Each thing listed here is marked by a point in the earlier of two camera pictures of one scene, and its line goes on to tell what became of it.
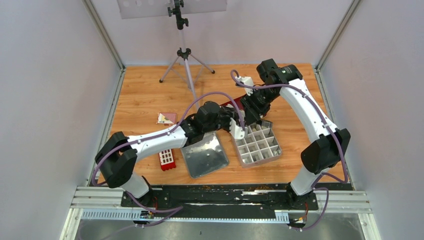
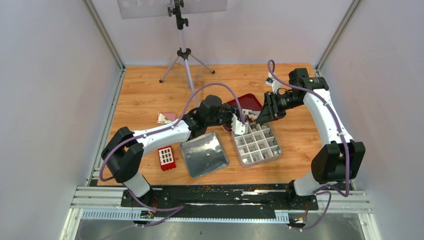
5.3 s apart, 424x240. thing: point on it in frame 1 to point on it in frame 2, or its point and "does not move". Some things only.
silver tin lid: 205,156 does not move
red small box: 166,160 does not move
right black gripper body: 260,100 to 277,103
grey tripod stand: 181,24 does not move
